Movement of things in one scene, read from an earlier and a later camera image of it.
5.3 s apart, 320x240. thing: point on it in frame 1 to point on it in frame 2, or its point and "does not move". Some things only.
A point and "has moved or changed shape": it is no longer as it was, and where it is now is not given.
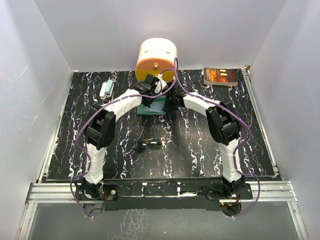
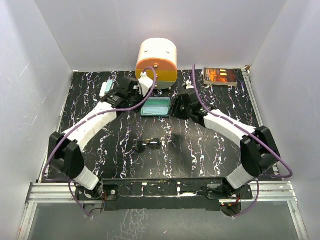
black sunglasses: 155,143 does not move
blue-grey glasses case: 139,108 has moved or changed shape
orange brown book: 220,76 does not move
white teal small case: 106,89 does not move
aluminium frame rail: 39,193 does not move
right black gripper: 168,107 to 175,109
